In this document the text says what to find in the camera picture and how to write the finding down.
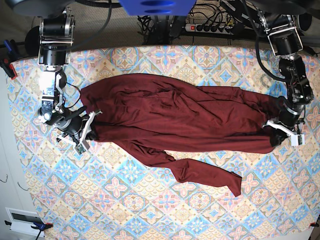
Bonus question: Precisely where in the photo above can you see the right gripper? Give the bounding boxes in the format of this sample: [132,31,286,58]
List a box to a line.
[56,108,102,155]

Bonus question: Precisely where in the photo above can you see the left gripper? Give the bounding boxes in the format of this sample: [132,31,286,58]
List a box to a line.
[264,112,305,147]

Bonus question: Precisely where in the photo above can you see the maroon t-shirt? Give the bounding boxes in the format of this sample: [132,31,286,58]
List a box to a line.
[80,73,280,196]

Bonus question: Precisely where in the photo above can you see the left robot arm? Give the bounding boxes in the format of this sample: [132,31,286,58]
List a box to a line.
[241,0,314,147]

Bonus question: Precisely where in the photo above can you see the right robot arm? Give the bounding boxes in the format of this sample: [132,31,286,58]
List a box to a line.
[5,0,101,155]

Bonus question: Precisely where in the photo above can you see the patterned tablecloth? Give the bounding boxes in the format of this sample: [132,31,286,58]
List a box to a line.
[6,45,320,240]

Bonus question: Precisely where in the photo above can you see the orange clamp front right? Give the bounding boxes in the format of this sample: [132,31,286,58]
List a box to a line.
[309,222,320,228]

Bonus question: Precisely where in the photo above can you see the blue clamp front left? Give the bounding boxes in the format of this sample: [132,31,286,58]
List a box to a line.
[4,220,53,240]

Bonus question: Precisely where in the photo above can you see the black round stool base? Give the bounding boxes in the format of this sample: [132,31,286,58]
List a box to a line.
[24,25,40,57]

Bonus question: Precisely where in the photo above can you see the blue plastic box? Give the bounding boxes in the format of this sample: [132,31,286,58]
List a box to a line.
[118,0,196,16]

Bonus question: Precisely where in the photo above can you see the white power strip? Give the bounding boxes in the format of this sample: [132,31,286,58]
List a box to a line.
[184,23,232,35]

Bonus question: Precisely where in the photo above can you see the tangled black cables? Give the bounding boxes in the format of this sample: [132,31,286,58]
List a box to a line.
[136,0,251,46]

